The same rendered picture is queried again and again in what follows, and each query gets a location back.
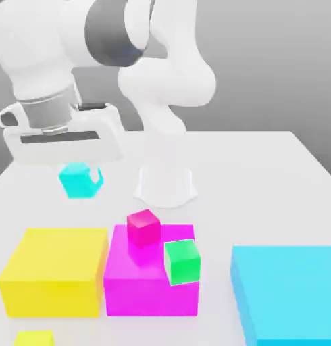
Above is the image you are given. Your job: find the large yellow box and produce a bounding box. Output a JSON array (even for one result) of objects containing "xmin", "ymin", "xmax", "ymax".
[{"xmin": 0, "ymin": 228, "xmax": 109, "ymax": 318}]

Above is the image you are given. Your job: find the large cyan box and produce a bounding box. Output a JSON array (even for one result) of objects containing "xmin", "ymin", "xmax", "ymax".
[{"xmin": 230, "ymin": 245, "xmax": 331, "ymax": 346}]

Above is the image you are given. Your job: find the small green cube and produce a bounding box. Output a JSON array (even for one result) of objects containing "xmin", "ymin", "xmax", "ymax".
[{"xmin": 163, "ymin": 239, "xmax": 202, "ymax": 287}]

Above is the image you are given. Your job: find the small yellow cube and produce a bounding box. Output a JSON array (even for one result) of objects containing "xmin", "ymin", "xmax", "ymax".
[{"xmin": 13, "ymin": 330, "xmax": 55, "ymax": 346}]

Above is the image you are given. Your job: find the small red cube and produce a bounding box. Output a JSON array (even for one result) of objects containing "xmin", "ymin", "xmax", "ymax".
[{"xmin": 126, "ymin": 208, "xmax": 161, "ymax": 248}]

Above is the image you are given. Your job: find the small cyan cube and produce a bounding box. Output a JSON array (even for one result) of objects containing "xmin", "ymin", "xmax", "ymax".
[{"xmin": 58, "ymin": 162, "xmax": 105, "ymax": 199}]

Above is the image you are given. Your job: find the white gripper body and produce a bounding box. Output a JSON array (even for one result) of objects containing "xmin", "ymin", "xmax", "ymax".
[{"xmin": 2, "ymin": 118, "xmax": 125, "ymax": 166}]

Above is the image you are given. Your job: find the large magenta box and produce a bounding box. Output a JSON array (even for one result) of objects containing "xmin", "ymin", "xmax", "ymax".
[{"xmin": 103, "ymin": 224, "xmax": 200, "ymax": 317}]

